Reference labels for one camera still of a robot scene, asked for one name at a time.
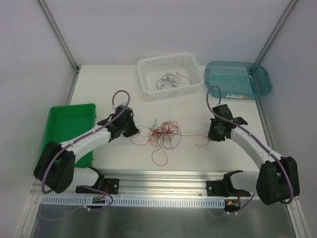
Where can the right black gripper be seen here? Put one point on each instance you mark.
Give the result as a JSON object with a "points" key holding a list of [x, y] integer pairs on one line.
{"points": [[215, 131]]}

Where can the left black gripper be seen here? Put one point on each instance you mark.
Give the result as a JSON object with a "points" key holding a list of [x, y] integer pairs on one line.
{"points": [[128, 127]]}

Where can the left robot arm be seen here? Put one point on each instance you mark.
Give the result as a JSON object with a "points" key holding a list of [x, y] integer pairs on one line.
{"points": [[56, 166]]}

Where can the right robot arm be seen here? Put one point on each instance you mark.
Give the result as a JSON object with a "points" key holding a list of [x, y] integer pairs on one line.
{"points": [[277, 179]]}

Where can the teal transparent container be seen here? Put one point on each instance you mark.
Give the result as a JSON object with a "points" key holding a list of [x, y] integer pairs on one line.
{"points": [[237, 80]]}

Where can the green plastic tray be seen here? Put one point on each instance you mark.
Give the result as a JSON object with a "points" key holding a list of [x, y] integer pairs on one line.
{"points": [[68, 122]]}

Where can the white perforated basket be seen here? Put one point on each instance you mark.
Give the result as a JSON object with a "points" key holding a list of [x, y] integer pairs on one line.
{"points": [[169, 76]]}

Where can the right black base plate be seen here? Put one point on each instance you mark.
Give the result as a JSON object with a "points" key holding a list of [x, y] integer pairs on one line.
{"points": [[224, 189]]}

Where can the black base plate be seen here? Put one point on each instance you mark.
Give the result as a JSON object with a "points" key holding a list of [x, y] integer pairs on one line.
{"points": [[224, 189], [111, 185]]}

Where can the aluminium mounting rail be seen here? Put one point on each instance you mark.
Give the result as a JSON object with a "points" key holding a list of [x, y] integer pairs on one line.
{"points": [[149, 182]]}

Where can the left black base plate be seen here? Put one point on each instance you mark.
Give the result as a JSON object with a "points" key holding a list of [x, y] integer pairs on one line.
{"points": [[111, 185]]}

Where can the white slotted cable duct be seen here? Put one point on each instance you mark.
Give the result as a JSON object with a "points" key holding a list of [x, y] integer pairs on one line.
{"points": [[134, 201]]}

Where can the left aluminium frame post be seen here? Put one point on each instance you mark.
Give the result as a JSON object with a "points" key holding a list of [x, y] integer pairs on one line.
{"points": [[53, 25]]}

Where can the aluminium frame post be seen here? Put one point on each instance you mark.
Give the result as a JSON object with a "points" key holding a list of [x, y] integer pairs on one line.
{"points": [[277, 28], [53, 25]]}

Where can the right aluminium frame post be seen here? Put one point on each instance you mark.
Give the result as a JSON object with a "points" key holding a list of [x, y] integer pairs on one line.
{"points": [[277, 28]]}

